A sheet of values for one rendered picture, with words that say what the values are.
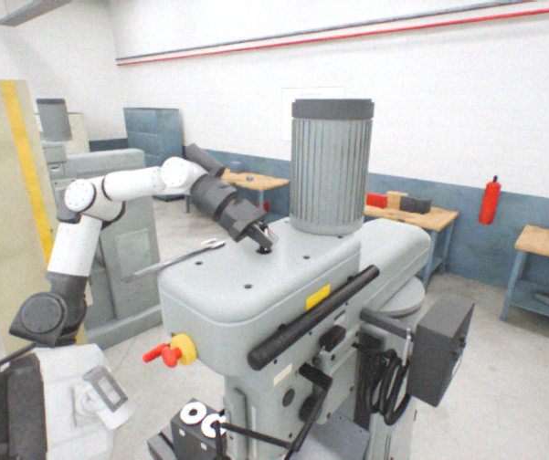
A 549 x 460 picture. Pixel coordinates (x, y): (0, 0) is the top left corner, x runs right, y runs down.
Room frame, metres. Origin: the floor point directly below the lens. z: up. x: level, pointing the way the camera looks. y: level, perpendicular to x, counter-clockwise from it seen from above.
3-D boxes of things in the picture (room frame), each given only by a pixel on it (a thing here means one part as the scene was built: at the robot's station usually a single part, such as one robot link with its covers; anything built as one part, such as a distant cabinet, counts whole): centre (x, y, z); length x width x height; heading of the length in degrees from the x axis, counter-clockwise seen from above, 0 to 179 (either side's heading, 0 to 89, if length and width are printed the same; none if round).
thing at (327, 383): (0.63, -0.10, 1.60); 0.08 x 0.02 x 0.04; 49
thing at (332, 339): (0.67, -0.12, 1.66); 0.12 x 0.04 x 0.04; 139
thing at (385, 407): (0.78, -0.30, 1.45); 0.18 x 0.16 x 0.21; 139
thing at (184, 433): (0.91, 0.25, 1.05); 0.22 x 0.12 x 0.20; 59
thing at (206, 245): (0.66, 0.21, 1.89); 0.24 x 0.04 x 0.01; 142
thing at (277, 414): (0.71, 0.02, 1.47); 0.21 x 0.19 x 0.32; 49
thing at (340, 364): (0.86, -0.11, 1.47); 0.24 x 0.19 x 0.26; 49
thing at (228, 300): (0.72, 0.01, 1.81); 0.47 x 0.26 x 0.16; 139
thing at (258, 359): (0.64, -0.11, 1.79); 0.45 x 0.04 x 0.04; 139
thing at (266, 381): (0.74, -0.01, 1.68); 0.34 x 0.24 x 0.10; 139
